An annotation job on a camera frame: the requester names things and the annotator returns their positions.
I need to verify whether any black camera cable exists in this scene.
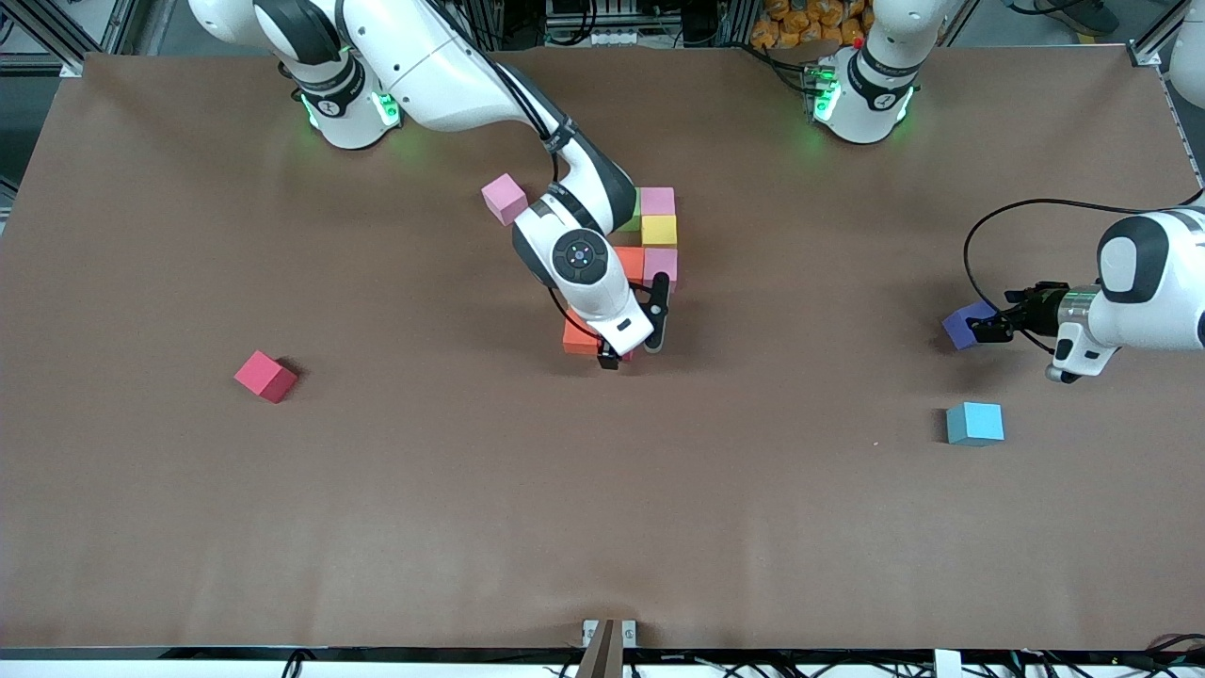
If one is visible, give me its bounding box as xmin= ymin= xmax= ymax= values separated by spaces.
xmin=962 ymin=198 xmax=1205 ymax=354
xmin=548 ymin=282 xmax=603 ymax=342

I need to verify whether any grey electronics unit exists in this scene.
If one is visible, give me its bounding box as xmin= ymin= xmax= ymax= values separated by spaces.
xmin=544 ymin=0 xmax=683 ymax=48

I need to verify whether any red and black cable bundle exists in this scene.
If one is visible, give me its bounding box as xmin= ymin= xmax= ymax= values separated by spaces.
xmin=1144 ymin=633 xmax=1205 ymax=660

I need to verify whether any black left camera cable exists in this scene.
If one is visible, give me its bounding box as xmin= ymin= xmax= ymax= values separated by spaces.
xmin=962 ymin=198 xmax=1205 ymax=354

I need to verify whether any blue foam cube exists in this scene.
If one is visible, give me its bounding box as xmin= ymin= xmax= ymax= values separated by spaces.
xmin=946 ymin=401 xmax=1005 ymax=446

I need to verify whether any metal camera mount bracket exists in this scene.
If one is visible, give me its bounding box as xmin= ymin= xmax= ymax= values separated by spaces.
xmin=576 ymin=619 xmax=638 ymax=678

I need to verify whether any paper table cover sheet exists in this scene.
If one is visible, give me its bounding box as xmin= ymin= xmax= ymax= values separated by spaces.
xmin=0 ymin=47 xmax=1205 ymax=653

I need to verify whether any aluminium frame profile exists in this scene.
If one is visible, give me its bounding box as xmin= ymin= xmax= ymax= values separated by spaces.
xmin=1130 ymin=0 xmax=1189 ymax=69
xmin=0 ymin=0 xmax=142 ymax=76

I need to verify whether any purple foam cube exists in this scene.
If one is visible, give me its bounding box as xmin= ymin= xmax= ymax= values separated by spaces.
xmin=941 ymin=301 xmax=999 ymax=350

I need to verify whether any black right camera cable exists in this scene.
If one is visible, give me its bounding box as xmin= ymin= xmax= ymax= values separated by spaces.
xmin=548 ymin=282 xmax=603 ymax=342

